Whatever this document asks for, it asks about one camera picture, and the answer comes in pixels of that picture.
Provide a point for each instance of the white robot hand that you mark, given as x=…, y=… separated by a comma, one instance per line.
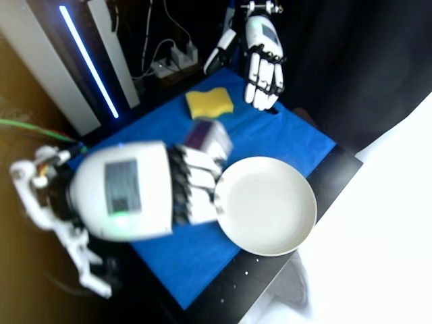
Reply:
x=121, y=189
x=263, y=40

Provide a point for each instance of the yellow and green sponge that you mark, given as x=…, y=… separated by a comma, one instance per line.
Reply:
x=209, y=103

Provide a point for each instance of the purple box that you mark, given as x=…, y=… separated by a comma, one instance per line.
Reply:
x=211, y=136

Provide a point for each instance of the cream round plate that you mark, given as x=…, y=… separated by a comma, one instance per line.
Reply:
x=270, y=206

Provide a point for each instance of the white power strip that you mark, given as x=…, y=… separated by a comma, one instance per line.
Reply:
x=185, y=54

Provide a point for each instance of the blue fabric bag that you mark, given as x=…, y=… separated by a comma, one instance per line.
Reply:
x=270, y=135

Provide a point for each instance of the white column with blue light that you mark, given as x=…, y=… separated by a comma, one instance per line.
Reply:
x=37, y=60

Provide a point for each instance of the grey cloth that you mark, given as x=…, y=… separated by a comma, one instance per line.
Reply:
x=290, y=287

